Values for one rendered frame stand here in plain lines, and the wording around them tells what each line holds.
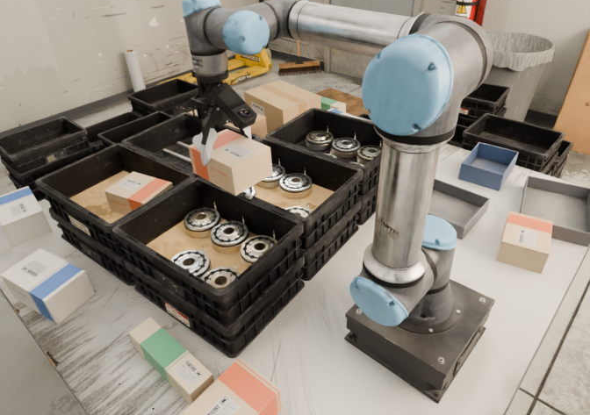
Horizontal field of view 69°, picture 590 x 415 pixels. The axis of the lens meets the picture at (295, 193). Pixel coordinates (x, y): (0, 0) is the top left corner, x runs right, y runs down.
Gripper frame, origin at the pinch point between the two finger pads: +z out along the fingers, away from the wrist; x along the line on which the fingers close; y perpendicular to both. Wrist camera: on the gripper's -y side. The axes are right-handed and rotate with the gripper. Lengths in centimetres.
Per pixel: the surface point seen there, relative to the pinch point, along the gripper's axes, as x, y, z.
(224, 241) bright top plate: 5.9, 0.4, 23.7
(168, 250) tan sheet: 16.1, 12.3, 26.6
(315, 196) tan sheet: -28.3, -2.3, 26.8
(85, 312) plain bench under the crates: 39, 23, 39
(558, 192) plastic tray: -98, -56, 39
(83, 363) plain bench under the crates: 46, 8, 40
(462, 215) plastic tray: -65, -36, 40
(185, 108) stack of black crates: -87, 160, 59
